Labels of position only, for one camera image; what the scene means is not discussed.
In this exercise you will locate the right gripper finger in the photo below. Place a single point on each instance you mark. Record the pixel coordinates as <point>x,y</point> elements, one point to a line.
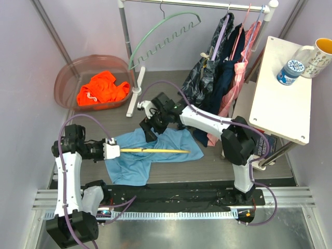
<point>145,124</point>
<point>150,135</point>

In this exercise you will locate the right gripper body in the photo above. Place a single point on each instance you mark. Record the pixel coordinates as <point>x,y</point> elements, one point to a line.
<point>159,121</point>

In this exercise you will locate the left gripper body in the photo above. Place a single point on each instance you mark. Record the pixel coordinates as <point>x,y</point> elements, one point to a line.
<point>94,151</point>

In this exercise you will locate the yellow hanger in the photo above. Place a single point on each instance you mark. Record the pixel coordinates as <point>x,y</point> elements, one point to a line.
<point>150,150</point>

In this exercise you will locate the light blue shorts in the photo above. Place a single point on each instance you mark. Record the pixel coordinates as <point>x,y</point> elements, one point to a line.
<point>133,169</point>

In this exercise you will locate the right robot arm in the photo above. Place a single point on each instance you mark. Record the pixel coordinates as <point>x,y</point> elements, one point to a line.
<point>236,136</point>

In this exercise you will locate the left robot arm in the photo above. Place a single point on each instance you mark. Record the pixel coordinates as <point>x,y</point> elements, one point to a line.
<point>74,219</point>

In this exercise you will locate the dark patterned shorts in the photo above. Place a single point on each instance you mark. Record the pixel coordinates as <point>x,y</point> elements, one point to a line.
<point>198,85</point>

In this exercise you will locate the orange shorts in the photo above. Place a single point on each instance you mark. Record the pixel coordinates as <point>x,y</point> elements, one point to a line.
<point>102,89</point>

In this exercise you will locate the navy blue shorts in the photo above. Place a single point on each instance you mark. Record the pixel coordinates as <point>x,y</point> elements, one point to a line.
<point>224,72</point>

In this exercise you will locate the purple hanger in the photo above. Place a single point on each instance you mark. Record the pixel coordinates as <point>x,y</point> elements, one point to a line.
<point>221,34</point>

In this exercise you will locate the pink hanger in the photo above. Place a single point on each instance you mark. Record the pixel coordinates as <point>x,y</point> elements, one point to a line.
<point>239,34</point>

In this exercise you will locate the pink shorts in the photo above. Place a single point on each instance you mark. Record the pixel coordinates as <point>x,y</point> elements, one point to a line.
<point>238,79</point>

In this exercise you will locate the blue hanger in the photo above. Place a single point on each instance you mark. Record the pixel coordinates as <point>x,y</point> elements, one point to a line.
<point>251,32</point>

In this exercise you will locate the white metal clothes rack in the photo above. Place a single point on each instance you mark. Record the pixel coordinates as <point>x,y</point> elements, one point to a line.
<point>266,10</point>

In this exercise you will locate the translucent pink laundry basket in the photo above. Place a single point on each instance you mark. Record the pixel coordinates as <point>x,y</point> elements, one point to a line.
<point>73,76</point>

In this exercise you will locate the blue book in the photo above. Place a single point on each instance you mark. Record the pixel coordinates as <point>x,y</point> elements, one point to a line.
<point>261,145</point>

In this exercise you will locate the blue lidded jar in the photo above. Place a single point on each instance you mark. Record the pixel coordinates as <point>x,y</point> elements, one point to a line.
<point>290,72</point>

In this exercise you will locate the white floral mug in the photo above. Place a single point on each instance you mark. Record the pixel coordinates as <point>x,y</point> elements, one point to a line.
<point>315,58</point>

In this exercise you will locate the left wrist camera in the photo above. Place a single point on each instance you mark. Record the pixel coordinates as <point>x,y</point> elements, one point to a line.
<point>111,149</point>

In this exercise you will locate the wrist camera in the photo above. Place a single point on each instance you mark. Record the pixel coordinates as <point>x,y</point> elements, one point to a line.
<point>111,149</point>
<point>148,107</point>

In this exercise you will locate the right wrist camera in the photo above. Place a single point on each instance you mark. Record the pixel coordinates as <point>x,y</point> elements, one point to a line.
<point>148,107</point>

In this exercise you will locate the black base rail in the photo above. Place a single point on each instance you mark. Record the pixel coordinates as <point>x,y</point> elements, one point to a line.
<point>186,197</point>

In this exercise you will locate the white slotted cable duct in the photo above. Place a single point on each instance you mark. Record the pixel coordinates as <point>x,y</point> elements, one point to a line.
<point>232,214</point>

